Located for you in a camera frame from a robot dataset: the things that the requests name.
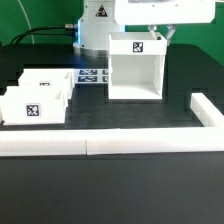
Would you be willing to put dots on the white right obstacle wall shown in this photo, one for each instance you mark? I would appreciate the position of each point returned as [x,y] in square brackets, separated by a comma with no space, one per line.
[205,111]

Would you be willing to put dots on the white drawer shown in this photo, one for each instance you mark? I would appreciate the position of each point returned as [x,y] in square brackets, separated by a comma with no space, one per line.
[50,77]
[33,105]

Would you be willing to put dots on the white obstacle wall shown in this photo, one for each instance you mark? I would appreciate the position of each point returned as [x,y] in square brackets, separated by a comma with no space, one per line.
[111,141]
[205,111]

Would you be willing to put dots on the white front drawer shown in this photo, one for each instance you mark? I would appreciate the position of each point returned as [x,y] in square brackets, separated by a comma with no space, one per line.
[33,105]

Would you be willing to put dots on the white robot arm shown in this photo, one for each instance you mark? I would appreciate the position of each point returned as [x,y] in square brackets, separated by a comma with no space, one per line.
[100,17]

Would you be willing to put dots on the white front obstacle wall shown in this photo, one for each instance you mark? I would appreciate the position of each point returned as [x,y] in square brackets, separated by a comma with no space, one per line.
[111,141]

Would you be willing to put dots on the white rear drawer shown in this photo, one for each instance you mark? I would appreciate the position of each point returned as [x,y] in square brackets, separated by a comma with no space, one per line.
[50,77]

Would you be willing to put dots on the white drawer cabinet box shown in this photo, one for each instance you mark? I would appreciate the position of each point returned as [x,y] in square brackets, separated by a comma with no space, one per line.
[136,62]

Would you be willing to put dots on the white tag sheet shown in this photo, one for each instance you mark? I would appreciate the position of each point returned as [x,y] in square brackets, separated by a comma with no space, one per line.
[91,76]

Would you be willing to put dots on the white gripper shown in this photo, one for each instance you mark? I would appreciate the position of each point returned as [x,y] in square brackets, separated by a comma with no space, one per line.
[162,12]

